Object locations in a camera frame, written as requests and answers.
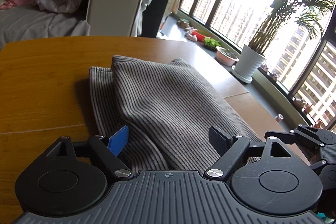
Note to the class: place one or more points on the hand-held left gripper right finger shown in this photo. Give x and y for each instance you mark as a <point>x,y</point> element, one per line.
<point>219,140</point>

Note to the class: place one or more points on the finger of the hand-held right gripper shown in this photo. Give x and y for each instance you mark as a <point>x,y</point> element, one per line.
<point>320,165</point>
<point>315,136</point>

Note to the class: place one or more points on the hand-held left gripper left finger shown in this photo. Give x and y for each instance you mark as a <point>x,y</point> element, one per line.
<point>119,140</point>

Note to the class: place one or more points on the striped grey pants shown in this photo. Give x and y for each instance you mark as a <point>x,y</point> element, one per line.
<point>162,98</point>

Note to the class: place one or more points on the tall plant in white pot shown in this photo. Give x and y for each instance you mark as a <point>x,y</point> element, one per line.
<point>248,64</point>

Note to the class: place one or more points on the pink basin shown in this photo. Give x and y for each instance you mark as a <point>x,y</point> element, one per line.
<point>227,57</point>

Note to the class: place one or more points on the small green plant pot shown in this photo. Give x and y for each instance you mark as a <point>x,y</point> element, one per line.
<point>212,43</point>

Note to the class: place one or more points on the red basin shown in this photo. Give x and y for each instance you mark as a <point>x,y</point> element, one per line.
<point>200,35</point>

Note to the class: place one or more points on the small plant bowl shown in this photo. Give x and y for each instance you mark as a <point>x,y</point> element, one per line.
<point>183,23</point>

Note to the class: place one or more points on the beige fabric storage box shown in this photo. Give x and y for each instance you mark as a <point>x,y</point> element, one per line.
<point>113,8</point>

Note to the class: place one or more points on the grey covered sofa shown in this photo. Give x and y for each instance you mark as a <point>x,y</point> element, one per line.
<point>39,24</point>

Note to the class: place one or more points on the beige hanging towel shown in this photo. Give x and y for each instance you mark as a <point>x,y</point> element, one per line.
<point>174,1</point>

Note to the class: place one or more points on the black window frame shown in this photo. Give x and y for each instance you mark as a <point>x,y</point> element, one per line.
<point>305,73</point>

